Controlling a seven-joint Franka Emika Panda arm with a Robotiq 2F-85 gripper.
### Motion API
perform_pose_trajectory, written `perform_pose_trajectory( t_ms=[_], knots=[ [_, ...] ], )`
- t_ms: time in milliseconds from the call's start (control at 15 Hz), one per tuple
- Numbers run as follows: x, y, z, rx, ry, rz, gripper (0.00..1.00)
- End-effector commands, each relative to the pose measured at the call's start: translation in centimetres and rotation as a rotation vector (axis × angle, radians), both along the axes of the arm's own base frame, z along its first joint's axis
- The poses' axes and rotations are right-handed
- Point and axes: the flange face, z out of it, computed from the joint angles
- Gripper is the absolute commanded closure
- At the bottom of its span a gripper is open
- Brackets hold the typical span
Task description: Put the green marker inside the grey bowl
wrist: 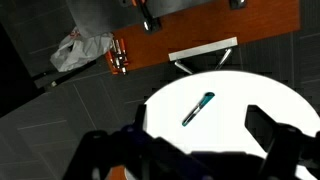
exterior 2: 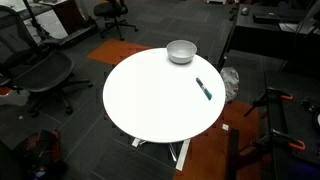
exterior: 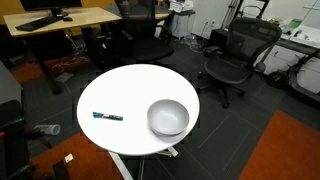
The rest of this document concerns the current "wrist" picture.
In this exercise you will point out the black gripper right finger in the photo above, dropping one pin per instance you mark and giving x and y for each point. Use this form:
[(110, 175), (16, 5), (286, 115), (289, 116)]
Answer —
[(264, 130)]

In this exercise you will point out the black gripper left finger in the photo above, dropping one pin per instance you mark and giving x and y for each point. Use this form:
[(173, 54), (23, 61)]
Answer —
[(139, 120)]

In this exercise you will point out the green marker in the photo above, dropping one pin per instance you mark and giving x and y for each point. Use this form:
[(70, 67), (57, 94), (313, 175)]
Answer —
[(208, 96)]

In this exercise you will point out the pile of orange markers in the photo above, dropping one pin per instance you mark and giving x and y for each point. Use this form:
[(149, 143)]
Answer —
[(117, 57)]

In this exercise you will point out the white plastic bag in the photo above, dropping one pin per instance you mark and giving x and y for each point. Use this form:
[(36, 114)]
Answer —
[(75, 50)]

